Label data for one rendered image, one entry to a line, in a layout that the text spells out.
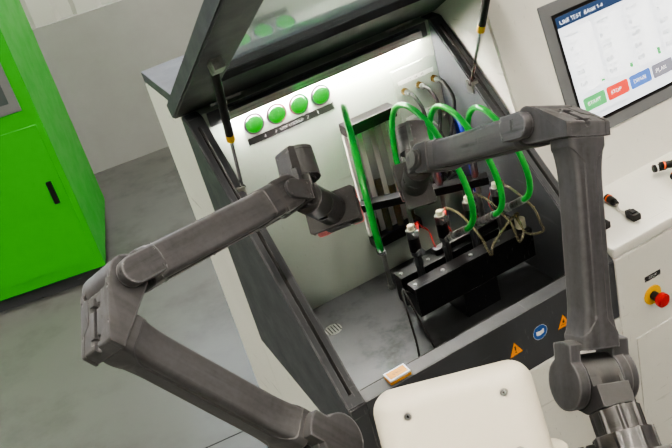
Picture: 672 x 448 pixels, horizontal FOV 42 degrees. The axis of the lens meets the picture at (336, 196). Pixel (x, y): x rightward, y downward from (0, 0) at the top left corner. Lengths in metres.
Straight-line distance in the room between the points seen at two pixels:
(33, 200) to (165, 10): 1.79
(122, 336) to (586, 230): 0.65
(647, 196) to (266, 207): 1.12
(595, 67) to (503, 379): 1.24
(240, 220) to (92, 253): 3.19
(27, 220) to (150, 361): 3.31
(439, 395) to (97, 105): 4.79
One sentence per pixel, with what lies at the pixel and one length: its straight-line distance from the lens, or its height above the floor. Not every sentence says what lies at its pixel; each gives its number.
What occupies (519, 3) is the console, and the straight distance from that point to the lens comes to 2.12.
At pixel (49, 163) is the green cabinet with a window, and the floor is 0.69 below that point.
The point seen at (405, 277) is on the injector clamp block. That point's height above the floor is 0.98.
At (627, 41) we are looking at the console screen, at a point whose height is 1.29.
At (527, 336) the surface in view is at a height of 0.88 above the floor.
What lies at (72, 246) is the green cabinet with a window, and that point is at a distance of 4.49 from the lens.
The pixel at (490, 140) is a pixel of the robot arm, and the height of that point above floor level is 1.48.
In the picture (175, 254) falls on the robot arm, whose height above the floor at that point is 1.55.
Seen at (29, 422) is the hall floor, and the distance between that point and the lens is 3.87.
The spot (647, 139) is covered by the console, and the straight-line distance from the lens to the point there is 2.36.
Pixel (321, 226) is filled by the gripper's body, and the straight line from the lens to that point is 1.59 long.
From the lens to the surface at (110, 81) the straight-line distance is 5.71.
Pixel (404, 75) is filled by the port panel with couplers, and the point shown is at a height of 1.34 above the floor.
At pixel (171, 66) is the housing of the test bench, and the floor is 1.50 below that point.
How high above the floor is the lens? 2.14
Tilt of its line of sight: 28 degrees down
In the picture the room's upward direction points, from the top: 16 degrees counter-clockwise
